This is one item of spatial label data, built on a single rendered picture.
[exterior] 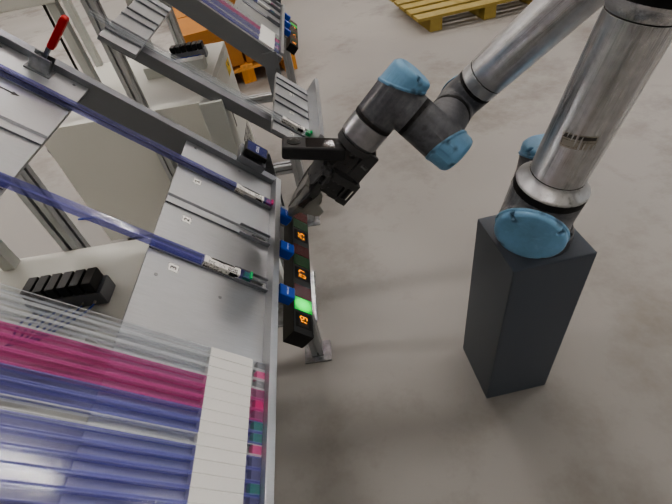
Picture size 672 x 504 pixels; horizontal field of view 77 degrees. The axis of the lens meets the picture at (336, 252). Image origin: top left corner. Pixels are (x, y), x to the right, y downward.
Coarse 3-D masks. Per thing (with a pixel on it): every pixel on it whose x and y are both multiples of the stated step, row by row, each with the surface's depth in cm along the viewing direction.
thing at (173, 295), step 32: (192, 160) 80; (224, 160) 86; (192, 192) 74; (224, 192) 80; (256, 192) 85; (160, 224) 65; (192, 224) 69; (224, 224) 74; (256, 224) 79; (160, 256) 61; (224, 256) 69; (256, 256) 73; (160, 288) 57; (192, 288) 60; (224, 288) 64; (256, 288) 68; (128, 320) 51; (160, 320) 54; (192, 320) 57; (224, 320) 60; (256, 320) 64; (256, 352) 60
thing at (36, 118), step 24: (0, 48) 68; (24, 72) 68; (0, 96) 62; (24, 96) 64; (72, 96) 71; (0, 120) 59; (24, 120) 61; (48, 120) 64; (0, 144) 56; (24, 144) 59; (0, 168) 54; (0, 192) 52
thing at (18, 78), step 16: (0, 64) 64; (16, 80) 65; (32, 80) 66; (48, 96) 67; (64, 96) 68; (80, 112) 69; (96, 112) 70; (112, 128) 71; (128, 128) 73; (144, 144) 74; (160, 144) 75; (176, 160) 76; (208, 176) 79
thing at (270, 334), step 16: (272, 192) 88; (272, 208) 84; (272, 224) 80; (272, 240) 76; (272, 256) 73; (272, 272) 70; (272, 288) 67; (272, 304) 65; (272, 320) 63; (272, 336) 61; (272, 352) 59; (272, 368) 57; (272, 384) 56; (272, 400) 54; (272, 416) 52; (272, 432) 51; (272, 448) 50; (272, 464) 48; (272, 480) 47; (272, 496) 46
